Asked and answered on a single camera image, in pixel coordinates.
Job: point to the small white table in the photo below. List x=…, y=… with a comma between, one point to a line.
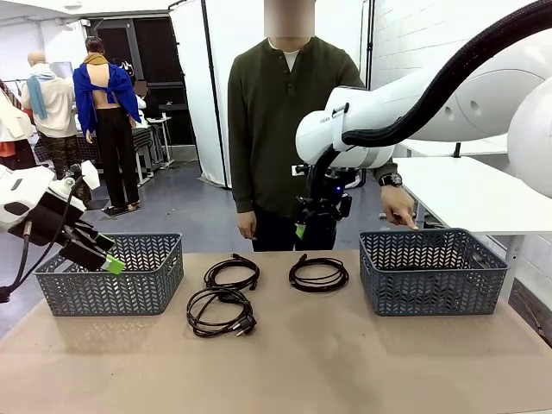
x=431, y=148

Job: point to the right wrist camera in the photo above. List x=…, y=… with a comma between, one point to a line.
x=297, y=170

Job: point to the person's left hand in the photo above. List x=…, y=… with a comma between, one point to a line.
x=397, y=205

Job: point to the mannequin with blue garment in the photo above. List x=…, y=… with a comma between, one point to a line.
x=116, y=138

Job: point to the black clamp post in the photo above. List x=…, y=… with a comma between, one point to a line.
x=457, y=150

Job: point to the black curtain panel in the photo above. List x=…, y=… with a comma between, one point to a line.
x=164, y=52

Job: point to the person's left forearm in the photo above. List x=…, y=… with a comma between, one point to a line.
x=384, y=169

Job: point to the bald mannequin in beige jacket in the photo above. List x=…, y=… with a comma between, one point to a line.
x=52, y=108

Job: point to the person in green sweater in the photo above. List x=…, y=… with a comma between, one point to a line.
x=280, y=129

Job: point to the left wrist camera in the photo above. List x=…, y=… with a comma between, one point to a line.
x=73, y=174

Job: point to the person's right hand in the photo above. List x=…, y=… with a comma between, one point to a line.
x=248, y=224

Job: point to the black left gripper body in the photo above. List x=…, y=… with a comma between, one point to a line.
x=52, y=224

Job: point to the person's right forearm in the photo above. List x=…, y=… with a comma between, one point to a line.
x=243, y=181

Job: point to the grey background desk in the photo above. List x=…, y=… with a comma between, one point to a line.
x=157, y=125

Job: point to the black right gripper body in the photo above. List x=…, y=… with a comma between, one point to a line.
x=338, y=207

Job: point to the black wristwatch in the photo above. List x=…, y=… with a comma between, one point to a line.
x=391, y=180

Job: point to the background person in dark clothes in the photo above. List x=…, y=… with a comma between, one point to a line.
x=148, y=103

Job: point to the large white table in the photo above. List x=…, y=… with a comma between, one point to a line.
x=466, y=194

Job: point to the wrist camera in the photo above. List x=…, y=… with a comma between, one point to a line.
x=73, y=174
x=297, y=170

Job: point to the white backdrop screen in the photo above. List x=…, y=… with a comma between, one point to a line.
x=190, y=64

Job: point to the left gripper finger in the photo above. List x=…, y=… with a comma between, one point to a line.
x=99, y=261
x=95, y=239

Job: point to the grey lattice plastic basket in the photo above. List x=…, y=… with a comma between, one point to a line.
x=108, y=293
x=431, y=293

